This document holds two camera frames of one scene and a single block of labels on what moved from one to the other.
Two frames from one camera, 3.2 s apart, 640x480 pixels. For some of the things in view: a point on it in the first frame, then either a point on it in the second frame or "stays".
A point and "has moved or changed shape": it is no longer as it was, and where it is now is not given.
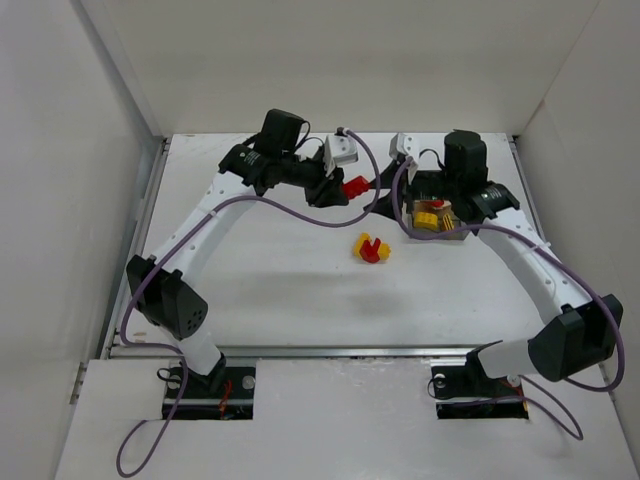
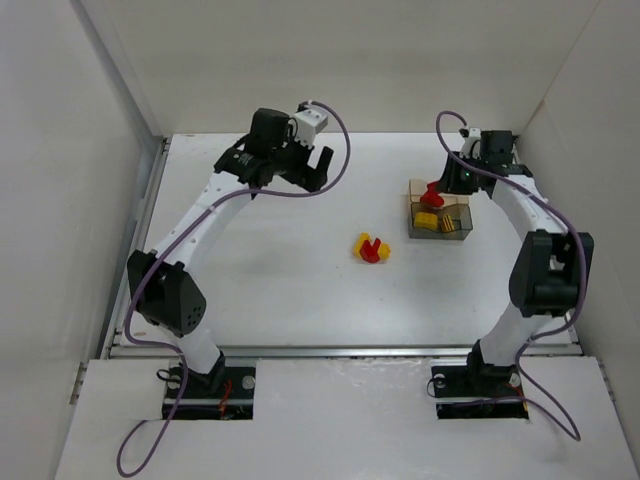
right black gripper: [407, 189] -> [451, 179]
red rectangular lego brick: [355, 187] has moved or changed shape
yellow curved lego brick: [426, 219] stays
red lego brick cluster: [369, 252] stays
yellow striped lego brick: [447, 223] stays
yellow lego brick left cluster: [364, 236] stays
